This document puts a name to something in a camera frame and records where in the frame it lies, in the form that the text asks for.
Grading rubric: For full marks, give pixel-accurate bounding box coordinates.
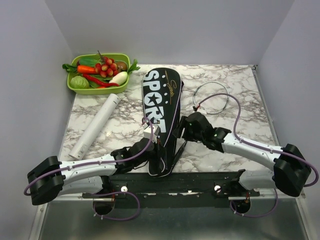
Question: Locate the white toy radish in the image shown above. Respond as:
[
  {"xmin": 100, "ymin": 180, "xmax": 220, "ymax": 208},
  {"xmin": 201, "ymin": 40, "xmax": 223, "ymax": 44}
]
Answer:
[{"xmin": 109, "ymin": 71, "xmax": 128, "ymax": 86}]

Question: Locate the red toy chili pepper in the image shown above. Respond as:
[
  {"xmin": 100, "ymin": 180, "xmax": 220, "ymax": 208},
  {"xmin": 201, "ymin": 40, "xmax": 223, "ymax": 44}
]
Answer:
[{"xmin": 82, "ymin": 74, "xmax": 120, "ymax": 88}]

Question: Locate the green toy cabbage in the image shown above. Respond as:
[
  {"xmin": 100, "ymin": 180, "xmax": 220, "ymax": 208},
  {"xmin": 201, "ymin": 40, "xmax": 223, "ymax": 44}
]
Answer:
[{"xmin": 69, "ymin": 75, "xmax": 90, "ymax": 89}]

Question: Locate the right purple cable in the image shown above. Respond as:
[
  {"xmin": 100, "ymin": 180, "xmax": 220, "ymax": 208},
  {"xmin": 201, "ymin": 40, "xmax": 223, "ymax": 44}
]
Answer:
[{"xmin": 193, "ymin": 93, "xmax": 319, "ymax": 188}]

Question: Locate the red toy cherry bunch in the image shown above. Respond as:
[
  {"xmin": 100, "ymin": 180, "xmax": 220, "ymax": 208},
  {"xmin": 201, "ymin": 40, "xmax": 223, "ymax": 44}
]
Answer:
[{"xmin": 94, "ymin": 56, "xmax": 119, "ymax": 78}]

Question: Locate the black racket cover bag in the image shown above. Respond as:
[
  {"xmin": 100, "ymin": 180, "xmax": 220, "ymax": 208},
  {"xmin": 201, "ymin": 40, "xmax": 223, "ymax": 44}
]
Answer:
[{"xmin": 142, "ymin": 67, "xmax": 184, "ymax": 177}]

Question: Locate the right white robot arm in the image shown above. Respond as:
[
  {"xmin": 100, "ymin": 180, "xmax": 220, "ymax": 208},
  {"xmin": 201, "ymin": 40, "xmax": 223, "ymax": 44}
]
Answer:
[{"xmin": 173, "ymin": 112, "xmax": 311, "ymax": 197}]

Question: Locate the white shuttlecock tube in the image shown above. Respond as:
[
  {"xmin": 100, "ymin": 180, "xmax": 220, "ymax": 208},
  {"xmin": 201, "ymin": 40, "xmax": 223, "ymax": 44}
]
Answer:
[{"xmin": 68, "ymin": 93, "xmax": 120, "ymax": 160}]

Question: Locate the orange toy carrot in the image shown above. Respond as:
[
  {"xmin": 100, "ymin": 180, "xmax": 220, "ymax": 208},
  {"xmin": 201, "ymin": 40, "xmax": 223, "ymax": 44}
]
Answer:
[{"xmin": 76, "ymin": 65, "xmax": 97, "ymax": 75}]

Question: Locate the green leafy toy vegetable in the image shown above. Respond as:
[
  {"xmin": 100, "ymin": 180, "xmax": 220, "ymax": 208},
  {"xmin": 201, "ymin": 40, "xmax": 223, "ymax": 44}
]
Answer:
[{"xmin": 127, "ymin": 59, "xmax": 141, "ymax": 75}]

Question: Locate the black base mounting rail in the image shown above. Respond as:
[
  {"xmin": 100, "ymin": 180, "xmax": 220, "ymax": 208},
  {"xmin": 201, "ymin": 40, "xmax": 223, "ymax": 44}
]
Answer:
[{"xmin": 82, "ymin": 170, "xmax": 261, "ymax": 214}]

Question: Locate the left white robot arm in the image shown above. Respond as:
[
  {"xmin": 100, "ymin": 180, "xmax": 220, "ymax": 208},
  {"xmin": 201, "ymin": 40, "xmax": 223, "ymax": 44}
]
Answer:
[{"xmin": 23, "ymin": 138, "xmax": 167, "ymax": 206}]

